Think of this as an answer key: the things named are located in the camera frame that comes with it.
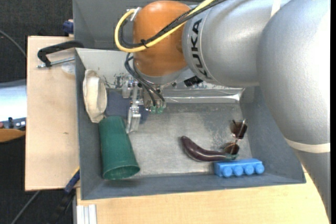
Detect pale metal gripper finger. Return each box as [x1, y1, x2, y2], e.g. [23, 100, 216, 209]
[132, 105, 142, 132]
[127, 108, 135, 135]

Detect dark blue cloth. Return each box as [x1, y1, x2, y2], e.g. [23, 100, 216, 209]
[104, 89, 148, 124]

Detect green plastic cup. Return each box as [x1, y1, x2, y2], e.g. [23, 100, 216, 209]
[98, 115, 141, 180]

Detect grey metal bin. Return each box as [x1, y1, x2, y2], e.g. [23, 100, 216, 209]
[72, 0, 307, 200]

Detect purple toy eggplant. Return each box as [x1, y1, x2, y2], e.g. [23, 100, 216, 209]
[180, 135, 239, 163]

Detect pale wood board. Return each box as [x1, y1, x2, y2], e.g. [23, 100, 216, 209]
[25, 35, 81, 191]

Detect brown sunglasses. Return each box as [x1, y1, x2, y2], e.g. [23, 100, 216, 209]
[222, 119, 248, 155]

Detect blue toy brick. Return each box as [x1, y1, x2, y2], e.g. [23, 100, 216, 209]
[213, 158, 265, 178]

